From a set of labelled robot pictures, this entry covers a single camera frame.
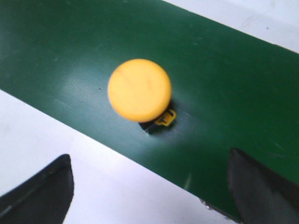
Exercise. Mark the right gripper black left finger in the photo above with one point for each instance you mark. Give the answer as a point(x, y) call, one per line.
point(44, 198)

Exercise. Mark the green conveyor belt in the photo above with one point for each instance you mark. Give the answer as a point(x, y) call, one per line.
point(229, 90)

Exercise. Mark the yellow mushroom push button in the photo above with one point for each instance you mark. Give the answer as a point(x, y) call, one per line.
point(139, 90)

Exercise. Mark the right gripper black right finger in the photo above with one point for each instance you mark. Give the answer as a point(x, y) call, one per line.
point(261, 195)

